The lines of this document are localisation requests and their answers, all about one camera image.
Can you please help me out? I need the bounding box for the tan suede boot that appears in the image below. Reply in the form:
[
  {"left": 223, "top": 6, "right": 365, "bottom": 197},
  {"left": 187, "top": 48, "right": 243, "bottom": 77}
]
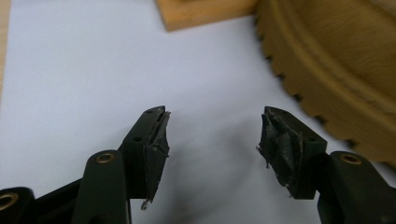
[{"left": 253, "top": 0, "right": 396, "bottom": 171}]

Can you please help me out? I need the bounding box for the wooden shoe rack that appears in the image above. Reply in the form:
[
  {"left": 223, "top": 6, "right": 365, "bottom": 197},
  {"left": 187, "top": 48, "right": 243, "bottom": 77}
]
[{"left": 155, "top": 0, "right": 260, "bottom": 33}]

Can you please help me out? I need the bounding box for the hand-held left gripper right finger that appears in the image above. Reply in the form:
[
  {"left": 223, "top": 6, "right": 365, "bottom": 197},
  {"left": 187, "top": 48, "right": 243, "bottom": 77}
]
[{"left": 256, "top": 105, "right": 329, "bottom": 200}]

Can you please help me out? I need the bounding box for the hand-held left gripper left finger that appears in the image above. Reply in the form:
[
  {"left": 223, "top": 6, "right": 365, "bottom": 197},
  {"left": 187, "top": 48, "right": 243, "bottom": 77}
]
[{"left": 120, "top": 105, "right": 172, "bottom": 211}]

